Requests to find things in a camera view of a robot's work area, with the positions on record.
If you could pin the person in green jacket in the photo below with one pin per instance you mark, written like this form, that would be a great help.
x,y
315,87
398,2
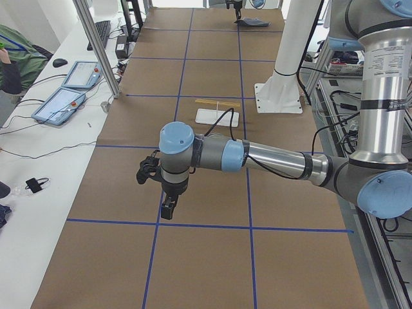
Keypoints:
x,y
21,63

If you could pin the black keyboard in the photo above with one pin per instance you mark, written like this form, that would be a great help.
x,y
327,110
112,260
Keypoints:
x,y
103,30

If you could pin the black power adapter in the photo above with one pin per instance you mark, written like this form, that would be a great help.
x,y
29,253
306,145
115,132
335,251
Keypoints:
x,y
122,47

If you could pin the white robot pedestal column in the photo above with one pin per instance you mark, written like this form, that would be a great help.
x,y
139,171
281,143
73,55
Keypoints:
x,y
280,93

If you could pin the white plastic basket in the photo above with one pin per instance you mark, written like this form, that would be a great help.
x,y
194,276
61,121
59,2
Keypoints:
x,y
343,69

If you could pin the blue teach pendant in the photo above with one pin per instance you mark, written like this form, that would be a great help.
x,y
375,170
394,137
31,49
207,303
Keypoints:
x,y
59,107
83,75

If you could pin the small black device with cable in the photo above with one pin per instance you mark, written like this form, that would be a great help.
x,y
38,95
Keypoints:
x,y
35,184

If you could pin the lower blue teach pendant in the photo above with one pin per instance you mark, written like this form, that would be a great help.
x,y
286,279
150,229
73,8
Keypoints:
x,y
59,107

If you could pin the aluminium frame post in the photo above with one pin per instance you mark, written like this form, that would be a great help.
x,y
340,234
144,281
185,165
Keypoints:
x,y
98,49

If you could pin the black computer mouse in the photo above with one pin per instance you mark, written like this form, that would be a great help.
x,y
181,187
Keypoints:
x,y
57,63

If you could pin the white base towel rack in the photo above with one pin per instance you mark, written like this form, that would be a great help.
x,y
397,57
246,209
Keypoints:
x,y
209,116

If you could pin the upper blue teach pendant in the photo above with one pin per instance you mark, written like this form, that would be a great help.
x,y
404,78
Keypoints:
x,y
83,75

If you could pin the grey towel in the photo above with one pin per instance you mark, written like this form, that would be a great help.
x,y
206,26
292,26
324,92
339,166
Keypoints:
x,y
252,22

